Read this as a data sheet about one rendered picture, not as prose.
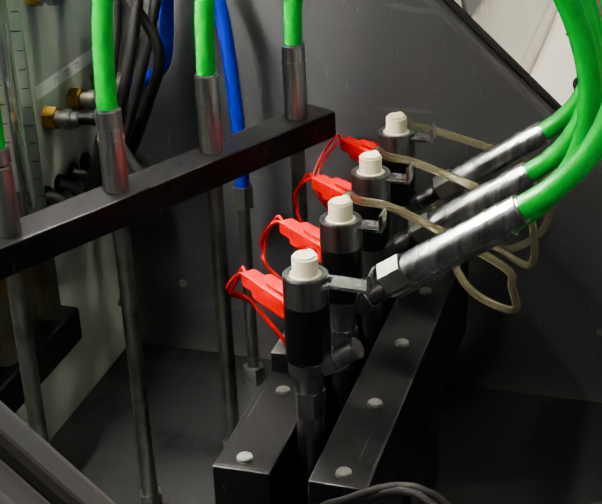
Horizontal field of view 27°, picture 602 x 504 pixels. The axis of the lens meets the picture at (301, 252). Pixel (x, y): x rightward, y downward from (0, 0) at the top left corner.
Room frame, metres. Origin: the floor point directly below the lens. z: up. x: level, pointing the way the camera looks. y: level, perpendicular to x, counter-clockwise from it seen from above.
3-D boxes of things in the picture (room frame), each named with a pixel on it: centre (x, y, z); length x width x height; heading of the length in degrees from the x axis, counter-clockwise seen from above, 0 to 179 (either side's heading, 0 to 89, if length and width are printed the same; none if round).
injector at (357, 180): (0.82, -0.06, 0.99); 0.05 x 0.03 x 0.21; 72
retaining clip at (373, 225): (0.74, -0.04, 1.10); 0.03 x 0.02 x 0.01; 72
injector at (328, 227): (0.74, -0.04, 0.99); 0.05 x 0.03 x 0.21; 72
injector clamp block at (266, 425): (0.78, -0.04, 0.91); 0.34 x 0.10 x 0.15; 162
